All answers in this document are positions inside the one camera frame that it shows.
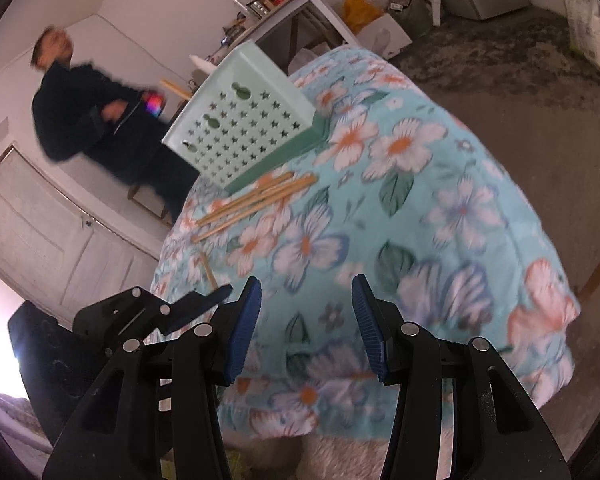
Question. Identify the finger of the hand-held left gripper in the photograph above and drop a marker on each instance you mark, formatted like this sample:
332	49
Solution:
195	307

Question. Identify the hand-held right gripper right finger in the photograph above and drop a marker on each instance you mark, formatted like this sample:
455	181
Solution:
372	330

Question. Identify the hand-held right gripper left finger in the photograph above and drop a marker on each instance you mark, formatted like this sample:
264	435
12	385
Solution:
242	330

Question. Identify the single wooden chopstick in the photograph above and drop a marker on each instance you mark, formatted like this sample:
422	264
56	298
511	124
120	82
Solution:
175	88
208	272

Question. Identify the pile of wooden chopsticks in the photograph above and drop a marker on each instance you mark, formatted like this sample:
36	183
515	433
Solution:
260	195

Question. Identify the mint green utensil holder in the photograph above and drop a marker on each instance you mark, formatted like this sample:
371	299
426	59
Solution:
240	125

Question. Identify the white ceramic spoon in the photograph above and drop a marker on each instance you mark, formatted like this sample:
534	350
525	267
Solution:
202	62

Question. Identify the floral blue blanket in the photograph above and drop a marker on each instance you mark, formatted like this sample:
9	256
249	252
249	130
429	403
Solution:
430	210

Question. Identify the beige fleece cover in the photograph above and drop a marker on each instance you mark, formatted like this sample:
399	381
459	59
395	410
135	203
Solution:
340	460

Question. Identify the white panel door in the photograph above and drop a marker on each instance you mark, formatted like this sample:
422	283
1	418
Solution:
40	230

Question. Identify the white open carton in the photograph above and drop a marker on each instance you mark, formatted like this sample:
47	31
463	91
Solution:
385	35

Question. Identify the white table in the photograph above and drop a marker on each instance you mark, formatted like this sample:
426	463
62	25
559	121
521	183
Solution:
285	7

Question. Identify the yellow plastic bag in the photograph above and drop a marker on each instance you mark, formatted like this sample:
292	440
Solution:
360	10

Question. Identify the olive green bag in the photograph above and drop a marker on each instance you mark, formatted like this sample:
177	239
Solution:
415	10

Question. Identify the green white bag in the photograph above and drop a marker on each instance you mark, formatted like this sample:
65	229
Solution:
585	20

